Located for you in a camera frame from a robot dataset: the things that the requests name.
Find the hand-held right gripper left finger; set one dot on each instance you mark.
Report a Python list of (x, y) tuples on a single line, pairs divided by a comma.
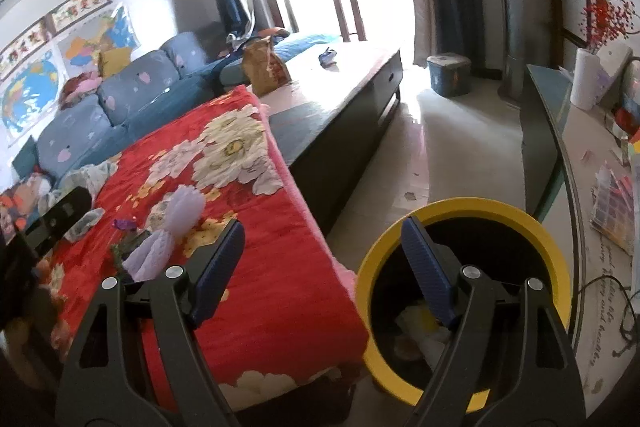
[(220, 267)]

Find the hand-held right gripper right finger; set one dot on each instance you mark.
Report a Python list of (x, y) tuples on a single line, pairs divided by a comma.
[(430, 272)]

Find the yellow snack wrapper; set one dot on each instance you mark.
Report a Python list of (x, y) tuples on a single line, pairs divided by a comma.
[(426, 319)]

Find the purple wrapper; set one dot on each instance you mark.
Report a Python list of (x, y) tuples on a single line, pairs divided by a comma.
[(125, 224)]

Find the white plastic bag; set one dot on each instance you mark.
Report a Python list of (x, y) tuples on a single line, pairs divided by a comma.
[(425, 342)]

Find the green foil wrapper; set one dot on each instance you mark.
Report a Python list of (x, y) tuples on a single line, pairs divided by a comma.
[(122, 254)]

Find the yellow rimmed trash bin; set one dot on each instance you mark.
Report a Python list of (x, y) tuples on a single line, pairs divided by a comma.
[(475, 207)]

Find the grey green crumpled cloth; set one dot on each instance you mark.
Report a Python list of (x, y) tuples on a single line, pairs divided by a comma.
[(90, 177)]

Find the red floral blanket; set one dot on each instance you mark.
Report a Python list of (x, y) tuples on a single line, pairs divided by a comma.
[(280, 257)]

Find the teal cushion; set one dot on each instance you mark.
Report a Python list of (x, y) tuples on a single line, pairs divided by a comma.
[(25, 157)]

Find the pink clothes pile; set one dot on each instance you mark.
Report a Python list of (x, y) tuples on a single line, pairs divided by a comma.
[(80, 89)]

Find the blue patterned sofa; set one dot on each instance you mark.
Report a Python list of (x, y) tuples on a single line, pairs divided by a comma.
[(130, 97)]

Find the yellow pillow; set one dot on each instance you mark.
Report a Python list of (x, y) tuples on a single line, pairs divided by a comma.
[(115, 62)]

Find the dark coffee table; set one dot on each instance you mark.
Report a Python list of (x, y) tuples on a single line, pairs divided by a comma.
[(340, 117)]

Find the glass topped media cabinet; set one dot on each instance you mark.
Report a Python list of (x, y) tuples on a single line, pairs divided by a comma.
[(580, 147)]

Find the blue storage box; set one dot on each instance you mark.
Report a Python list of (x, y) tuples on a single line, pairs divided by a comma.
[(449, 77)]

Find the brown paper bag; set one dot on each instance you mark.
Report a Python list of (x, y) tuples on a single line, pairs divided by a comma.
[(265, 67)]

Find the small blue object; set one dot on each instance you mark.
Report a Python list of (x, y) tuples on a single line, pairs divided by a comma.
[(327, 57)]

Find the white paper roll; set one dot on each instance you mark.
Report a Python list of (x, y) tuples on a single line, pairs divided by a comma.
[(587, 79)]

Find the white box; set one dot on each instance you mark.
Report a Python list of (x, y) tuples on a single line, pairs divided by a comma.
[(616, 72)]

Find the silver tower air conditioner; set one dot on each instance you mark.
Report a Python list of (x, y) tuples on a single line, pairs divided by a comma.
[(525, 7)]

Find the red berry branches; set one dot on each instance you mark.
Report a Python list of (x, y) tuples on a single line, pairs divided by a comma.
[(605, 19)]

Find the world map wall poster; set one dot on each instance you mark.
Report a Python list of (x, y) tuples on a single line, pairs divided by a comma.
[(30, 97)]

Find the calligraphy wall poster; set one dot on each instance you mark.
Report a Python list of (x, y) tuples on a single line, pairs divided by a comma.
[(25, 42), (80, 4)]

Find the country map wall poster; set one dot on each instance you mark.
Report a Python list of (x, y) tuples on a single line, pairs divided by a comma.
[(95, 37)]

